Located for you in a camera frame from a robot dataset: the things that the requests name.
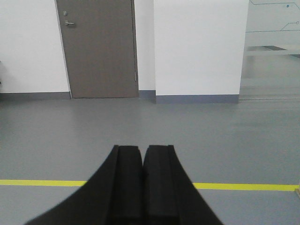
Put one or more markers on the brown grey door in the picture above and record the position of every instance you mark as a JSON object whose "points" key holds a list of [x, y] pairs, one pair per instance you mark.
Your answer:
{"points": [[100, 49]]}

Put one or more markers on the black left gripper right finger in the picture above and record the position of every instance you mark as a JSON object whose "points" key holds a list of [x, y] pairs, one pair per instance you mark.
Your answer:
{"points": [[170, 196]]}

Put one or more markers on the white pillar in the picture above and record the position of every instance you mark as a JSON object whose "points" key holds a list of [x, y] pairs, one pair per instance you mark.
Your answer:
{"points": [[199, 46]]}

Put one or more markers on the yellow floor tape line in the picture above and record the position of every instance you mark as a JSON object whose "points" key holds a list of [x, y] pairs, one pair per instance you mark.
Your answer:
{"points": [[208, 186]]}

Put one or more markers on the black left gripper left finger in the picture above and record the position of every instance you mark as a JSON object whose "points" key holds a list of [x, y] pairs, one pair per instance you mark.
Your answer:
{"points": [[112, 196]]}

